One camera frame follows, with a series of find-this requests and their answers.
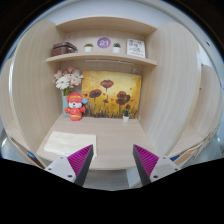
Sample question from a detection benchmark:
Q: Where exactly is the small potted plant on desk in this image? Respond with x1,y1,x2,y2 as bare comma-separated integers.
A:
123,109,130,122

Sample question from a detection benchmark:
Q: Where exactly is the left small potted plant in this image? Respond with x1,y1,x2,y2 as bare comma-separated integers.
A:
84,43,93,52

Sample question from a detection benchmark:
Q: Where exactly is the cream folded towel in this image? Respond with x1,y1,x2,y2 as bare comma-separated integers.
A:
44,131,97,156

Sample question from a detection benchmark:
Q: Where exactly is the right small potted plant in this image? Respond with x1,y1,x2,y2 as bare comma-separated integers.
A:
113,42,121,53

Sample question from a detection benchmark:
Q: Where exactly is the pink white flower bouquet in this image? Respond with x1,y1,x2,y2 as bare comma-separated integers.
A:
54,66,84,96

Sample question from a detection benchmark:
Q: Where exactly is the light blue vase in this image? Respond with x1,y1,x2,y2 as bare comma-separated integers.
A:
62,96,69,118

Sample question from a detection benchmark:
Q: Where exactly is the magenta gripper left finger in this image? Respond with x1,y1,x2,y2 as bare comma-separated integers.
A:
45,145,93,186

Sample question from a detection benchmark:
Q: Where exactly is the brown box on shelf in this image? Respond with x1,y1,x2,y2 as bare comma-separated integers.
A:
52,42,77,56

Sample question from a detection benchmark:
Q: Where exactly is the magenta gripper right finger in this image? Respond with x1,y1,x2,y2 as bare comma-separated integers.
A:
133,145,180,186

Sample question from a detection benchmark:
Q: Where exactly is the white text card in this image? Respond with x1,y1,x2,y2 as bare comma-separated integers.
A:
127,39,145,58

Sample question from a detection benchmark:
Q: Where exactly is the yellow poppy painting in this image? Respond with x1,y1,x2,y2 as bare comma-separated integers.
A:
82,70,142,118

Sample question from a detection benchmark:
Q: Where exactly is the wooden desk shelf unit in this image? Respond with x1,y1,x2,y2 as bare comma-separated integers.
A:
9,15,203,171

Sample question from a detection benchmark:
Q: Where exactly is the red plush doll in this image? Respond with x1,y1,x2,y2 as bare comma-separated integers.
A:
64,93,88,121

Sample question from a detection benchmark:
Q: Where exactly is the purple round number sign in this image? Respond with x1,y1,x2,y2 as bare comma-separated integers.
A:
97,37,111,49

